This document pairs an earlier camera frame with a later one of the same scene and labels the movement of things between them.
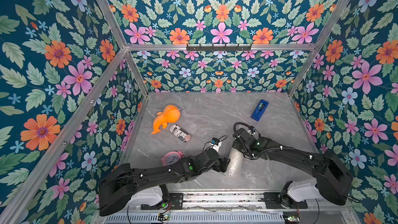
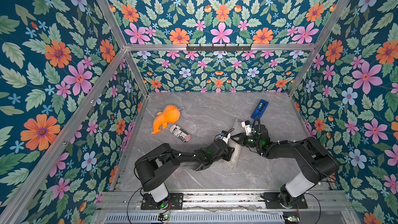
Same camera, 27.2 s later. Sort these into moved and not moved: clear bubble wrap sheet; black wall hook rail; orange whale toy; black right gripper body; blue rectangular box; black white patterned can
Moved: clear bubble wrap sheet; black right gripper body
Not moved: black wall hook rail; orange whale toy; black white patterned can; blue rectangular box
